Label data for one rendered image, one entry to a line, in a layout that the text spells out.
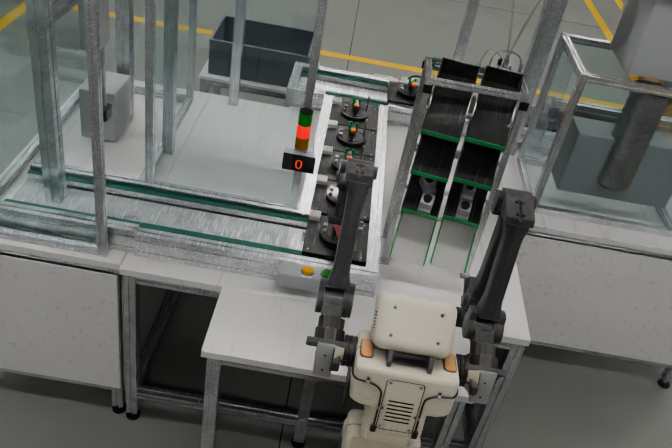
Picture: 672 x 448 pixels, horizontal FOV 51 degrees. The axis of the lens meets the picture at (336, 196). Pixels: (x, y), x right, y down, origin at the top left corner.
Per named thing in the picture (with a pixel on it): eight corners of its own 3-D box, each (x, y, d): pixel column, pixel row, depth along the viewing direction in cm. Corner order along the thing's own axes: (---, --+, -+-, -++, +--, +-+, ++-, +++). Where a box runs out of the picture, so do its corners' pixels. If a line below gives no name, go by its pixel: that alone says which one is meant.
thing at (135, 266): (528, 346, 257) (531, 340, 255) (119, 274, 255) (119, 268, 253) (492, 149, 373) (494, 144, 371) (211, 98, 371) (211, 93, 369)
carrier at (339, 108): (376, 134, 342) (381, 111, 335) (327, 125, 342) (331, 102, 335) (378, 111, 362) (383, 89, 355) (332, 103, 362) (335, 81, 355)
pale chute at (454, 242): (463, 274, 260) (465, 273, 256) (429, 264, 262) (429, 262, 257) (483, 202, 265) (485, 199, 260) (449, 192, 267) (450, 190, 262)
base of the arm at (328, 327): (306, 341, 191) (350, 349, 191) (311, 311, 194) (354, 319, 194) (305, 344, 199) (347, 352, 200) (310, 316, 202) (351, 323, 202)
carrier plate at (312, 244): (365, 266, 261) (366, 262, 259) (301, 255, 260) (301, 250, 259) (368, 227, 280) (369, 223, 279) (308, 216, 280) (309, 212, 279)
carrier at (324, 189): (368, 225, 282) (374, 199, 275) (309, 214, 281) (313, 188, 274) (371, 191, 302) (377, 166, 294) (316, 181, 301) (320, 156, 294)
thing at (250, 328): (473, 404, 231) (475, 398, 230) (200, 357, 230) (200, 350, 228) (460, 266, 289) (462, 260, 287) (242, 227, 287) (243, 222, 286)
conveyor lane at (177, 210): (361, 284, 266) (366, 264, 260) (139, 245, 265) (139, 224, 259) (365, 237, 289) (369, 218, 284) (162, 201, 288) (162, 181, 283)
